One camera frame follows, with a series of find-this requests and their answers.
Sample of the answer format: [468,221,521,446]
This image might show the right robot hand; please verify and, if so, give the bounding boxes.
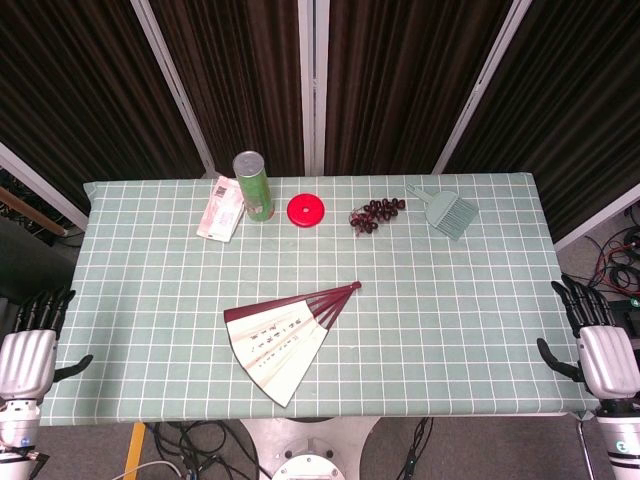
[536,279,640,401]

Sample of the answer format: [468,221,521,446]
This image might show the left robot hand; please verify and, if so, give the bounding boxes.
[0,288,95,401]

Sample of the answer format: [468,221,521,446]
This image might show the paper folding fan red ribs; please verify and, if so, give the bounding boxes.
[223,281,363,409]

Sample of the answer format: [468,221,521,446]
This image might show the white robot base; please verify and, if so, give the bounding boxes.
[239,417,381,480]

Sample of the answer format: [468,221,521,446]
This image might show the black box green sticker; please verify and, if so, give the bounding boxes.
[607,297,640,342]

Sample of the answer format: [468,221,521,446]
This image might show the brown wooden stick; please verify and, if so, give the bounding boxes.
[0,185,71,237]

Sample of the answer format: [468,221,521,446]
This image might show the green checked tablecloth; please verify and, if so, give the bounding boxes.
[38,172,601,427]

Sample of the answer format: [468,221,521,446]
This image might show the pale green plastic brush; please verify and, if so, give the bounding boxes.
[405,183,479,243]

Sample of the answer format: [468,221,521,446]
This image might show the white pink snack packet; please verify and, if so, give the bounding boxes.
[196,175,246,243]

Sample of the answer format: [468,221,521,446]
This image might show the dark fabric partition panel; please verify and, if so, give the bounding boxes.
[149,0,314,179]
[0,0,217,234]
[312,0,534,176]
[432,0,640,251]

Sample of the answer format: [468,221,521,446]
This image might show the dark red grape bunch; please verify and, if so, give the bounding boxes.
[348,197,407,237]

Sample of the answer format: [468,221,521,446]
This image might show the green cylindrical snack can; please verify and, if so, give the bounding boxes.
[232,151,276,223]

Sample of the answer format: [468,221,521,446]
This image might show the red round disc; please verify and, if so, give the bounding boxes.
[286,193,327,231]

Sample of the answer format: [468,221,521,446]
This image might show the red black cable tangle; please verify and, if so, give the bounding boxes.
[582,209,640,301]

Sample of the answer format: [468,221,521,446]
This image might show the white floor cable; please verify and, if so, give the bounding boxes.
[122,459,187,480]

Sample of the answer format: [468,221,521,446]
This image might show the black floor cable bundle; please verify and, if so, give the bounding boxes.
[144,419,264,480]

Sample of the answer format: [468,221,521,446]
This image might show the thin black floor cable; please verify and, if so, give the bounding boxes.
[403,417,434,480]

